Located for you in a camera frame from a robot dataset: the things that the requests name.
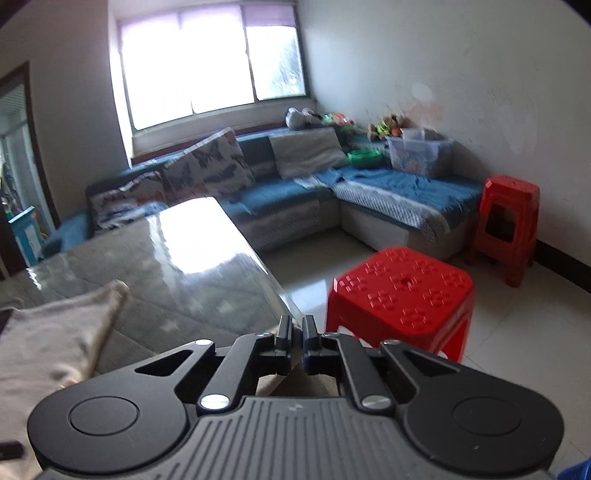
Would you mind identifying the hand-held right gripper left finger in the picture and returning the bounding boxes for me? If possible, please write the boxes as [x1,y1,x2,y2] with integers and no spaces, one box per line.
[134,315,294,415]

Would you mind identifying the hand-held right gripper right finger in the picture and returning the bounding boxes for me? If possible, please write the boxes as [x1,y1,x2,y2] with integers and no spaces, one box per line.
[301,315,465,412]

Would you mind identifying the beige cloth garment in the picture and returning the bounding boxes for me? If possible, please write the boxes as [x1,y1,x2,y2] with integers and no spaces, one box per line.
[0,279,131,480]

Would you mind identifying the red plastic stool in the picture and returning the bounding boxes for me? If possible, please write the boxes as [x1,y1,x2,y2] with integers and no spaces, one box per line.
[325,247,476,363]

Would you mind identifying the blue corner sofa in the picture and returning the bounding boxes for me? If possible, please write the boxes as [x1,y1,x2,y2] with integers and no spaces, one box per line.
[44,124,485,264]

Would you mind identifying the grey sofa cushion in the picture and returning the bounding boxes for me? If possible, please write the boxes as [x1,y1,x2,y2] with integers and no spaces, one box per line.
[269,127,349,181]

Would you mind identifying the green plastic basin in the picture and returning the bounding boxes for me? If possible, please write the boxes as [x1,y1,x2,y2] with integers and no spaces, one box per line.
[346,148,384,168]

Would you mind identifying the butterfly pattern cushion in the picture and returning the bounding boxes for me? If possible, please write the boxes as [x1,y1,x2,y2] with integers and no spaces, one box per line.
[90,129,257,232]

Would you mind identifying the clear plastic storage box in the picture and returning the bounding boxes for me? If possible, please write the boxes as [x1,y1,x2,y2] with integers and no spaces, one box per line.
[387,128,455,180]

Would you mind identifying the colourful toys on ledge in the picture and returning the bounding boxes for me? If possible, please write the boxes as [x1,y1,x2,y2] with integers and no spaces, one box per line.
[322,113,357,131]

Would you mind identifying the pile of plush toys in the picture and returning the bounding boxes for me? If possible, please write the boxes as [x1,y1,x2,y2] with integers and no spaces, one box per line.
[367,113,413,141]

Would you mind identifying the stacked red plastic stools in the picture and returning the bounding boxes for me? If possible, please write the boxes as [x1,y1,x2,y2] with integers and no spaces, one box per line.
[466,175,541,288]

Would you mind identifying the blue toy cabinet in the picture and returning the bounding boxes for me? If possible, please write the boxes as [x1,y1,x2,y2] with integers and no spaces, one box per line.
[9,206,48,266]

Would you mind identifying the window with roller blinds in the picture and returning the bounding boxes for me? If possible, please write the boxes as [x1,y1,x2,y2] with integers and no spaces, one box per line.
[115,4,310,136]

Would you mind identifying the blue plastic object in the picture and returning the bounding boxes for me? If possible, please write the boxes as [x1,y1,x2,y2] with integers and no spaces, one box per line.
[556,459,591,480]

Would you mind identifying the dark wooden door frame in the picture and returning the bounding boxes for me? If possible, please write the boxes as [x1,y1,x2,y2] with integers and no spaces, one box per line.
[0,62,61,280]

